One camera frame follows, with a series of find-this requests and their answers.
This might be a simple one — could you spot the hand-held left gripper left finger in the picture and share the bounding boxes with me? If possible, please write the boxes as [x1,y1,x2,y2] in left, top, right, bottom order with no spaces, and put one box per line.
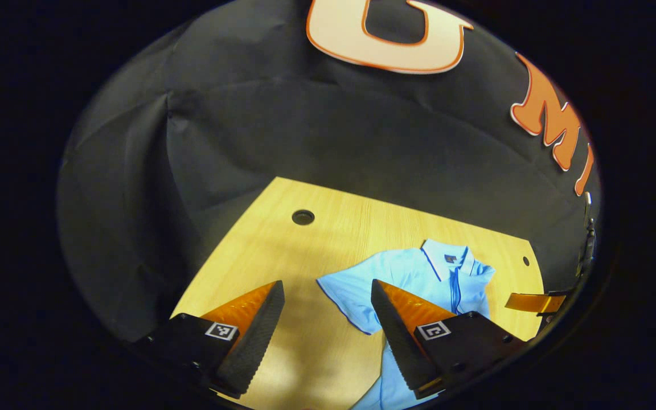
[132,279,286,400]

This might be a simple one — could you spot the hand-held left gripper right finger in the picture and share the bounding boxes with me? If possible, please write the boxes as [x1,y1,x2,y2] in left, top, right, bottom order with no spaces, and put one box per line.
[370,278,529,400]

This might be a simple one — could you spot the light blue T-shirt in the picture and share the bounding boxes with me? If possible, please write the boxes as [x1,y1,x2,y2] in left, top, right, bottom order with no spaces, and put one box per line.
[317,238,497,410]

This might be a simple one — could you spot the black backdrop cloth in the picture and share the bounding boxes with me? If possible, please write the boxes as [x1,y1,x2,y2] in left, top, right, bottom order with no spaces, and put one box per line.
[58,0,602,342]

